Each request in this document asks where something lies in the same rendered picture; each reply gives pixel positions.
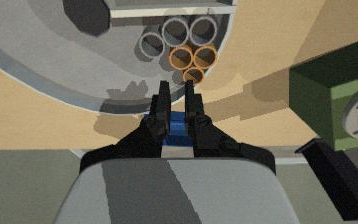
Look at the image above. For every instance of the bronze bushing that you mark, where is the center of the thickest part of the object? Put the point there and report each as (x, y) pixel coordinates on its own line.
(181, 63)
(205, 61)
(197, 77)

